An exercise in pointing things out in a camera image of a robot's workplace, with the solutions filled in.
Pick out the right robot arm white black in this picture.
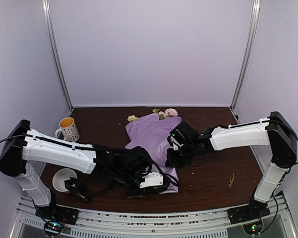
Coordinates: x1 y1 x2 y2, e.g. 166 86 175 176
165 111 298 219

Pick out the left aluminium corner post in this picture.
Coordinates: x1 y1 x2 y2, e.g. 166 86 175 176
42 0 74 111

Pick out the purple pink wrapping paper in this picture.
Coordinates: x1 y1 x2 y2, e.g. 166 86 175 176
124 114 183 194

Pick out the patterned white mug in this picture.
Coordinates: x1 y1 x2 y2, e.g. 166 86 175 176
55 117 80 142

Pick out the fallen green stem piece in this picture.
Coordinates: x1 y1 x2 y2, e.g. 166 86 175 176
228 173 235 188

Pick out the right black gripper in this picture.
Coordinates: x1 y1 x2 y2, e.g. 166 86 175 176
166 142 196 168

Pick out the white round bowl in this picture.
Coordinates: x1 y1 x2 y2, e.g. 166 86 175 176
52 168 77 194

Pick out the pink rose flower stem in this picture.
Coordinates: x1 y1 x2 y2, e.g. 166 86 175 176
152 108 178 120

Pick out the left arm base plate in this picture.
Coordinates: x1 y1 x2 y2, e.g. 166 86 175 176
35 206 79 225

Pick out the cream rose flower stem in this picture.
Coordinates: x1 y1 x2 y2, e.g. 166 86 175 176
127 115 138 122

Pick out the right aluminium corner post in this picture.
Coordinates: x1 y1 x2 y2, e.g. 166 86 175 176
230 0 261 111

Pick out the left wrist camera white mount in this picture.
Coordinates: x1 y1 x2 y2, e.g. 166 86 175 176
139 172 163 188

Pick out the aluminium corner post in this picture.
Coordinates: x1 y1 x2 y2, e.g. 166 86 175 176
42 0 74 111
230 0 261 111

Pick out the aluminium front rail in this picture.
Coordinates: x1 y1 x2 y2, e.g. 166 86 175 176
7 195 298 238

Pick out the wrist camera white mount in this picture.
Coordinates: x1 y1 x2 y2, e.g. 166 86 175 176
169 137 183 151
139 172 163 188

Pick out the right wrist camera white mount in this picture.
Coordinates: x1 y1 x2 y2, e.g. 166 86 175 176
169 137 183 151

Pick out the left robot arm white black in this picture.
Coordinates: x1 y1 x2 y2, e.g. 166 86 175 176
0 119 171 220

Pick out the black printed ribbon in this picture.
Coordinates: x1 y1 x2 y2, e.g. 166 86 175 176
64 177 115 203

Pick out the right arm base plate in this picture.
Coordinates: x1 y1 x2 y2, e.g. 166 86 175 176
227 205 271 224

